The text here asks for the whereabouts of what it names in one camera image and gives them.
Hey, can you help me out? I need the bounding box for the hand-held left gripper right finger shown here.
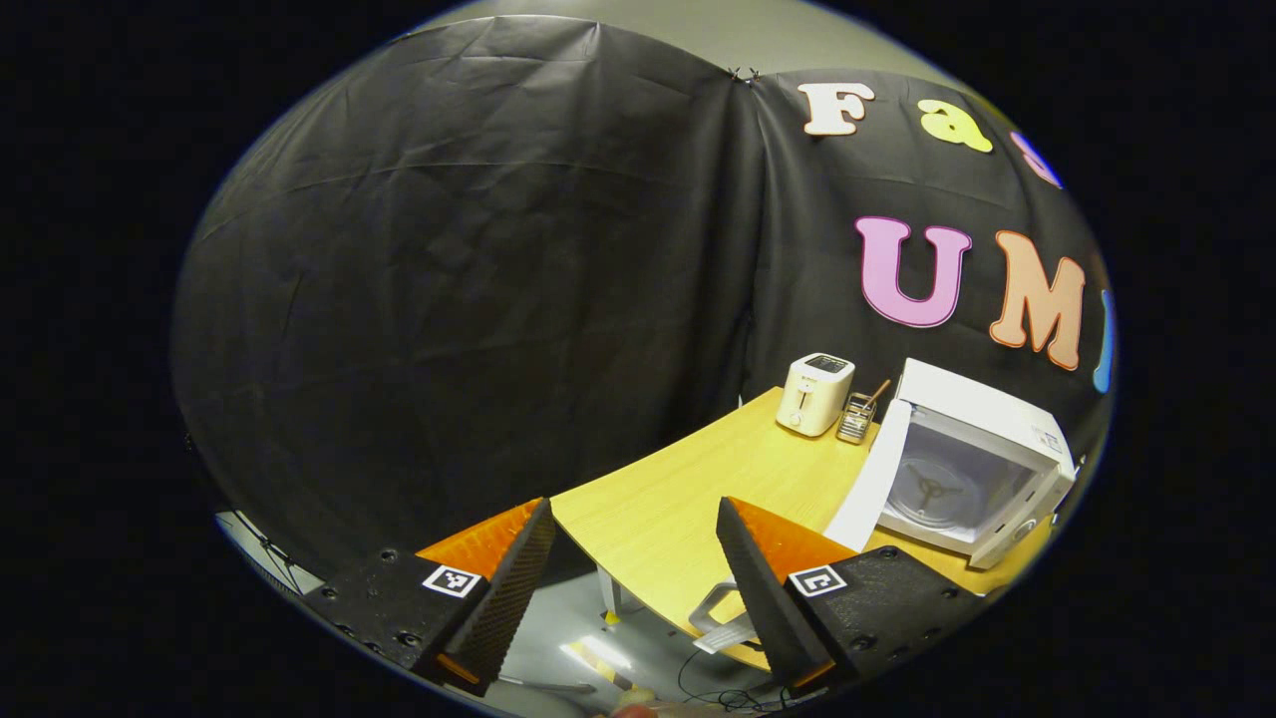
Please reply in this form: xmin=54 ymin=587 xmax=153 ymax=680
xmin=716 ymin=496 xmax=988 ymax=691

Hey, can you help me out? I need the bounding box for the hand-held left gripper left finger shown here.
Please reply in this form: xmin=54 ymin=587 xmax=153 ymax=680
xmin=299 ymin=497 xmax=557 ymax=697

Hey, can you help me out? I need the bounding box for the white microwave oven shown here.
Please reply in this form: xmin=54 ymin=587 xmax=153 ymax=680
xmin=823 ymin=358 xmax=1078 ymax=571

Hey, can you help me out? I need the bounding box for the clear utensil holder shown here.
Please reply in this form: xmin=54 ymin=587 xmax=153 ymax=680
xmin=835 ymin=392 xmax=878 ymax=445

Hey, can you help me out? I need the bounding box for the white toaster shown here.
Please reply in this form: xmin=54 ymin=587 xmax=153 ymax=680
xmin=776 ymin=352 xmax=856 ymax=438

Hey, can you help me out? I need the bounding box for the black backdrop cloth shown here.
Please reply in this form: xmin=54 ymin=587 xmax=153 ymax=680
xmin=171 ymin=15 xmax=1116 ymax=579

